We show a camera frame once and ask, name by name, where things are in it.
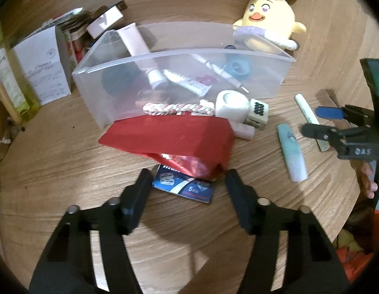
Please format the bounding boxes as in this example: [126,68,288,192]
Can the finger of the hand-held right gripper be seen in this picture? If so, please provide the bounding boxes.
[316,105,374,126]
[301,123,341,147]

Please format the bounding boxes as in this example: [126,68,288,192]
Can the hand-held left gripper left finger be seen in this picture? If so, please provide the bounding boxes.
[29,168,155,294]

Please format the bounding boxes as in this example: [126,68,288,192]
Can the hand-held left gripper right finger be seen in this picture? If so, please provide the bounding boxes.
[225,169,351,294]

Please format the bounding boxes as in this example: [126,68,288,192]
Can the pale mint stick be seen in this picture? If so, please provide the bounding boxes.
[294,93,321,126]

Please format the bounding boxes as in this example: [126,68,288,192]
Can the mint printed tube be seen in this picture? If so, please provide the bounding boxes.
[277,123,308,182]

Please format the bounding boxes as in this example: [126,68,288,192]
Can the red foil snack packet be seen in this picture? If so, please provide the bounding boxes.
[98,115,234,181]

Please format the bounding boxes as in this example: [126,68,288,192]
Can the translucent plastic storage box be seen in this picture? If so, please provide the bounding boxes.
[71,21,296,129]

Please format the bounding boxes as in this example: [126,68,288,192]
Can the light blue tape roll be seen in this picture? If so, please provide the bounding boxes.
[224,53,251,80]

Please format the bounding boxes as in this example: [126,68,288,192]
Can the white pen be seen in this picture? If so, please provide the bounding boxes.
[191,53,249,93]

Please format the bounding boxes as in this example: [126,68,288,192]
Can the dark object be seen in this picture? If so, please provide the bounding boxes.
[101,64,144,98]

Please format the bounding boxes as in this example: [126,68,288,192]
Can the small white ointment tube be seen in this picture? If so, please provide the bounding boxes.
[163,69,212,96]

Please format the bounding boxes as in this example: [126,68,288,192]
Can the pink cream tube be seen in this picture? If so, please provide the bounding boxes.
[116,23,169,90]

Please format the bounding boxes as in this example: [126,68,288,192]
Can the person's right hand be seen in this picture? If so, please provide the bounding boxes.
[359,162,379,199]

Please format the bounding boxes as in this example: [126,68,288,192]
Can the blue razor blade box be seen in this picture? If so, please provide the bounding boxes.
[153,164,214,204]

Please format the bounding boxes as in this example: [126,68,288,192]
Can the white tile green dots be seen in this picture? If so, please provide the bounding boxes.
[246,98,269,130]

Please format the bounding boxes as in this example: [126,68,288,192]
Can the white rectangular block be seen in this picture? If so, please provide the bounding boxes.
[229,121,255,140]

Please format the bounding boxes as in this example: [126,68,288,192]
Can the white tape roll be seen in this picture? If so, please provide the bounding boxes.
[214,90,249,122]

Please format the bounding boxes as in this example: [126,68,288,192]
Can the orange patterned cloth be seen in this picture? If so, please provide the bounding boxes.
[335,202,379,285]

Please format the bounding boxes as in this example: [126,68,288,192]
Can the yellow chick plush toy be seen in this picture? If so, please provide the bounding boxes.
[232,0,307,52]

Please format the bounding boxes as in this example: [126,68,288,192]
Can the eyeglasses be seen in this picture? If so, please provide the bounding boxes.
[0,119,26,147]

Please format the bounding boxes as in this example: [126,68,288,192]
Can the yellow-green spray bottle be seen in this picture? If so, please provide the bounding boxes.
[0,21,41,123]

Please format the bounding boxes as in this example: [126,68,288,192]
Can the red patterned box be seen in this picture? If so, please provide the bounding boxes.
[67,32,92,65]

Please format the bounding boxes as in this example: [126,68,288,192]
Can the white paper box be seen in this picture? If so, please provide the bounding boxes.
[10,25,72,106]

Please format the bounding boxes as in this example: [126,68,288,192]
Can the tan wooden stick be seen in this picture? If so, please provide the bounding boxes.
[0,83,22,123]

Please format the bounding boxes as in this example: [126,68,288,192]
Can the white box purple print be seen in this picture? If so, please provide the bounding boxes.
[86,6,123,37]

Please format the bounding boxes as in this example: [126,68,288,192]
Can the stack of booklets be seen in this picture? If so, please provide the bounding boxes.
[33,8,89,34]

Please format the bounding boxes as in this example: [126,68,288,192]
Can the pink white braided rope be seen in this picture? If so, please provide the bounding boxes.
[142,99,215,117]

